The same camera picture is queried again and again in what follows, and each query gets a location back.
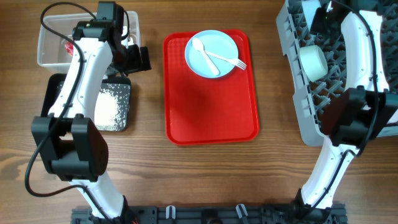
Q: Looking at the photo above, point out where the white napkin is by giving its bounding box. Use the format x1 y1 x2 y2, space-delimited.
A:
121 26 134 48

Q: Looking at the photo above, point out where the red snack wrapper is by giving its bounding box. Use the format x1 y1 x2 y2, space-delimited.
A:
64 42 74 57

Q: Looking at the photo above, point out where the black plastic tray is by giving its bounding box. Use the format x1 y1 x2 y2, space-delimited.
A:
40 73 132 132

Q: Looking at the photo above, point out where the grey dishwasher rack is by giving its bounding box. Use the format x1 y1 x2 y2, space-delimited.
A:
276 1 397 146

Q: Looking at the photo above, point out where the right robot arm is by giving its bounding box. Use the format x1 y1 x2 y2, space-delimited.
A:
289 1 397 223

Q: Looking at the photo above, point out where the pile of rice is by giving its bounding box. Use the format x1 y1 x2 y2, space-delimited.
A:
94 83 131 132

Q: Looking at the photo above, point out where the white plastic spoon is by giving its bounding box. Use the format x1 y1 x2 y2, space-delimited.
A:
192 37 220 76

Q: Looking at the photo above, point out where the black cable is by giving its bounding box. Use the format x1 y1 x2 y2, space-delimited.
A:
24 1 113 222
306 0 382 215

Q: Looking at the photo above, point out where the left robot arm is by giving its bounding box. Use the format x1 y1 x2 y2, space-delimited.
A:
31 1 150 223

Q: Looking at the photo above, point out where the clear plastic bin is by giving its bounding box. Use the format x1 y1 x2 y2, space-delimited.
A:
37 11 141 73

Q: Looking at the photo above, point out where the light blue plate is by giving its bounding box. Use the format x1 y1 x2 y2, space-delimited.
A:
184 30 239 78

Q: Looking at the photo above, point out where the left black cable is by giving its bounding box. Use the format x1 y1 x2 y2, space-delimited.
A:
24 1 113 222

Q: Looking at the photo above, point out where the light blue bowl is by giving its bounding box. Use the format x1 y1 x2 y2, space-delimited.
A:
302 0 321 29

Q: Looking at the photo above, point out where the red serving tray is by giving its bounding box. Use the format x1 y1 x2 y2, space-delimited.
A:
163 29 259 146

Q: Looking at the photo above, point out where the white plastic fork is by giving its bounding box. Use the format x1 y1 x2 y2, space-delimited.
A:
205 50 247 70

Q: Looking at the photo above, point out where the green bowl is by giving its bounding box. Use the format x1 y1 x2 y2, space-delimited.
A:
299 45 328 82

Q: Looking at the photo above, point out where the right black cable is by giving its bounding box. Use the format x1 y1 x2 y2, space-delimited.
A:
306 0 382 215

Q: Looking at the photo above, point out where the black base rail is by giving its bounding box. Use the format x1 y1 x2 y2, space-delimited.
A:
70 203 348 224

